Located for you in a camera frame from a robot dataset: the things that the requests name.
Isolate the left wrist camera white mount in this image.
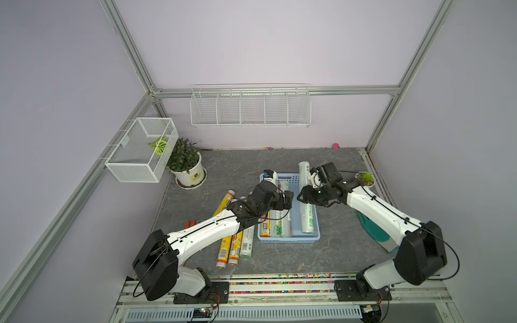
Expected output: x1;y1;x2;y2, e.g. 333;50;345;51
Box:
263;170;278;187

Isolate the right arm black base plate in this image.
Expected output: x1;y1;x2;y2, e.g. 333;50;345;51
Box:
334;279;392;304

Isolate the green leafy plant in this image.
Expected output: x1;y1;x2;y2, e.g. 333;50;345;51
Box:
166;138;200;174

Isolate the yellow wrap roll left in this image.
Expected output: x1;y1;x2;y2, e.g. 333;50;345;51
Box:
214;190;236;269

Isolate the white green wrap roll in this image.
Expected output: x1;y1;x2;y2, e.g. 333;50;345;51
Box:
240;226;255;258
298;161;315;234
270;210;284;238

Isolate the light blue plastic basket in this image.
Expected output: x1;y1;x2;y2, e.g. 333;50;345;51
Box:
257;173;320;244

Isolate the white wrap roll red label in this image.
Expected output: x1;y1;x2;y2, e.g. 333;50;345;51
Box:
279;180;292;238

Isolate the green rubber glove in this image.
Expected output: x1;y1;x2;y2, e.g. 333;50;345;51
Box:
358;212;399;253

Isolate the white plant pot with saucer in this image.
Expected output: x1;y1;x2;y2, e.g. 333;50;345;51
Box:
170;152;207;190

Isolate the small succulent in white pot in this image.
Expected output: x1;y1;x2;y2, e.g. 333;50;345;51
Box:
355;172;376;188

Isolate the white wire box basket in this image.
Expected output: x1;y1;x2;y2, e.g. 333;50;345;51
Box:
104;117;179;183

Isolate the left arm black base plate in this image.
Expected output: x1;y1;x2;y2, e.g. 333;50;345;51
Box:
174;281;230;305

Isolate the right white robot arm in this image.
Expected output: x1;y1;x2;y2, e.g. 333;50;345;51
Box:
298;161;448;293

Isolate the yellow plastic wrap roll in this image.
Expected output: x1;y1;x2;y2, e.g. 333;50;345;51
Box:
260;213;271;238

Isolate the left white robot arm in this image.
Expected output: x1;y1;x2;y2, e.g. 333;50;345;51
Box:
133;180;294;301

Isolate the white wire wall shelf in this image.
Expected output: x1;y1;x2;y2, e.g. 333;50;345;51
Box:
190;83;312;128

